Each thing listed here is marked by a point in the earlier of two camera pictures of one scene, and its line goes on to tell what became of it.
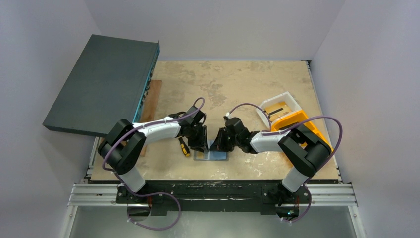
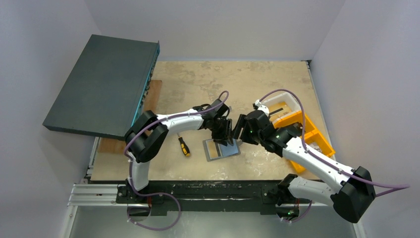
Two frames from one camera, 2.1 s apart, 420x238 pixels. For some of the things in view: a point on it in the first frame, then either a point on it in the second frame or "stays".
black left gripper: (200, 138) -> (222, 126)
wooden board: (146, 111) stays
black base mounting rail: (262, 196) stays
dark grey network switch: (107, 83) stays
